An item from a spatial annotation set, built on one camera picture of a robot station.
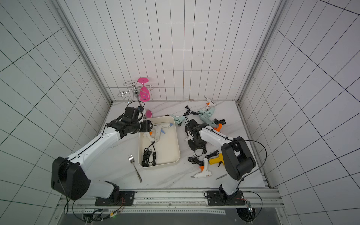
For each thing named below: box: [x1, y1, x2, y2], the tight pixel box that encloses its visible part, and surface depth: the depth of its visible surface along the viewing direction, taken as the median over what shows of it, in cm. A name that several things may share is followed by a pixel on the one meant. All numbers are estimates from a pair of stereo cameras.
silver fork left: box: [127, 153, 143, 183], surface depth 89 cm
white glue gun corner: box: [204, 96, 217, 110], surface depth 119 cm
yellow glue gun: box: [209, 153, 225, 168], surface depth 86 cm
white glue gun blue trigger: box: [146, 122, 174, 143], surface depth 99 cm
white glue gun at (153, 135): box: [148, 127, 159, 143], surface depth 97 cm
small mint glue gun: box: [169, 114, 186, 127], surface depth 105 cm
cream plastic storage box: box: [138, 115, 181, 169], surface depth 94 cm
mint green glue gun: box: [199, 107, 218, 128], surface depth 112 cm
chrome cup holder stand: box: [117, 81, 155, 107], surface depth 89 cm
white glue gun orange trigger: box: [190, 157, 212, 179], surface depth 83 cm
